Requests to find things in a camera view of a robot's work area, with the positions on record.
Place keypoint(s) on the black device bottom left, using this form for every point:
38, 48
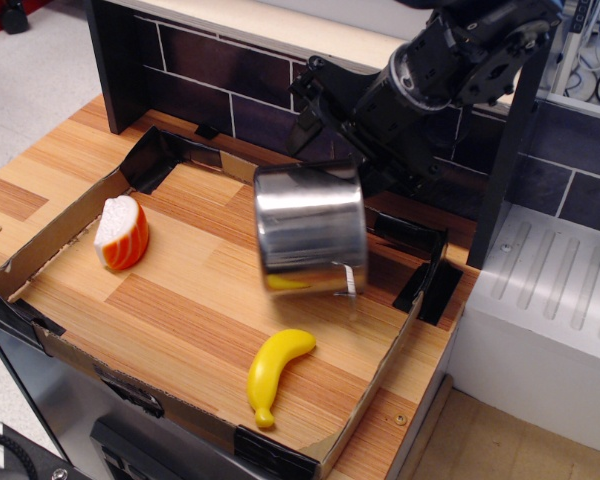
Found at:
21, 458

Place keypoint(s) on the white dish drainer block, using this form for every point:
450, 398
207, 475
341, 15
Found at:
528, 342

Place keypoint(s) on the cardboard fence with black tape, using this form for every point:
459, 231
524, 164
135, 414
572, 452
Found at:
160, 352

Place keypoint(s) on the yellow toy banana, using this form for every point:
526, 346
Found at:
267, 367

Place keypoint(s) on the stainless steel pot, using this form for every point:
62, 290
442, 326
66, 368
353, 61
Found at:
311, 232

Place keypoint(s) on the orange white salmon sushi toy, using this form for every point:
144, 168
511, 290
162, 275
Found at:
122, 235

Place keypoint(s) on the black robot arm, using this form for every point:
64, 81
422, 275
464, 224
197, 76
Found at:
468, 53

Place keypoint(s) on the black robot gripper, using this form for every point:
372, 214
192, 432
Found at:
378, 114

